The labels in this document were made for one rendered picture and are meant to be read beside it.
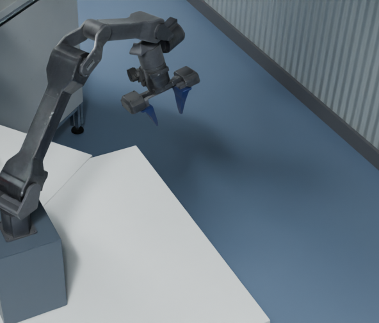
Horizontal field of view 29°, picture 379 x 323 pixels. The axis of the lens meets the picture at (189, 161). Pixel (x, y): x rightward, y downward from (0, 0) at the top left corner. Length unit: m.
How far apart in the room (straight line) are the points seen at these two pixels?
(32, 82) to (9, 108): 0.17
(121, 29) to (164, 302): 0.60
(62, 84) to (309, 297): 1.68
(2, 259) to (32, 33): 1.66
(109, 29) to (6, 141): 0.72
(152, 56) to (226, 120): 2.07
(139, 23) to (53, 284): 0.58
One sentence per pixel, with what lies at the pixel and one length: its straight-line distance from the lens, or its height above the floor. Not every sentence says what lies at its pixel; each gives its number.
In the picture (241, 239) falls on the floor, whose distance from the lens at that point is 3.07.
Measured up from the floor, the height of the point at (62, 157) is 0.86.
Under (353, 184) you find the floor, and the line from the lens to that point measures 3.44.
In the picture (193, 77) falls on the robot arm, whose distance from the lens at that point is 1.76.
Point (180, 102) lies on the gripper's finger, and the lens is 1.78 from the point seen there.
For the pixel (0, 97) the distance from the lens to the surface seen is 2.96.
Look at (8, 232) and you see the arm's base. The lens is 1.55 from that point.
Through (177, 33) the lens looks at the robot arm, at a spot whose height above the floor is 1.29.
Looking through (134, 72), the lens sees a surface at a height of 1.20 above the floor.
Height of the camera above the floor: 2.12
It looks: 38 degrees down
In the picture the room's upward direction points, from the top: 3 degrees clockwise
